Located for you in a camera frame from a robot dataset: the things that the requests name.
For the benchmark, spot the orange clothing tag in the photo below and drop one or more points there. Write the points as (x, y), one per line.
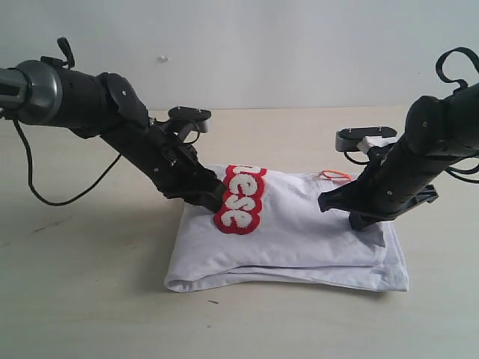
(334, 175)

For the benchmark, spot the black left gripper fixed finger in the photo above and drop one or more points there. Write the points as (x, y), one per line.
(208, 191)

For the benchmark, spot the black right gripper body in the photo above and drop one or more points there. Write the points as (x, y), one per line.
(390, 188)

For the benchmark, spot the black right gripper moving finger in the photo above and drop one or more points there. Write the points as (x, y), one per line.
(346, 140)

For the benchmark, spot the white t-shirt red lettering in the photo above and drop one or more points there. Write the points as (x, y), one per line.
(270, 228)

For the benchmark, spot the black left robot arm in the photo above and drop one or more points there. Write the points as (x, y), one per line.
(42, 93)

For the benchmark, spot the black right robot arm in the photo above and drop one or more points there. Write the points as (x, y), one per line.
(434, 127)

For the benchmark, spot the black left gripper moving finger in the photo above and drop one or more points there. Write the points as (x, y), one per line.
(181, 117)

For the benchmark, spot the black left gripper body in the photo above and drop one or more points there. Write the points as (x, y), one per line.
(172, 168)

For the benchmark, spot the black right gripper fixed finger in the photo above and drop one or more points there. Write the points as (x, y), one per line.
(345, 198)

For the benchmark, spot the small white wall plug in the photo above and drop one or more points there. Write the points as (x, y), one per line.
(162, 59)

